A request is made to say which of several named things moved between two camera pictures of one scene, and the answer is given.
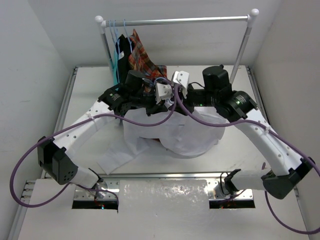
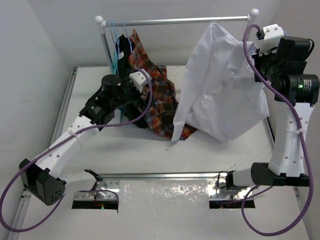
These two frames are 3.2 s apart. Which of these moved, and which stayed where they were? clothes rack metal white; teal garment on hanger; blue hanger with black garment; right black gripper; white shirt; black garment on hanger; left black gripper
Moved: white shirt; left black gripper; right black gripper
Stayed: clothes rack metal white; blue hanger with black garment; teal garment on hanger; black garment on hanger
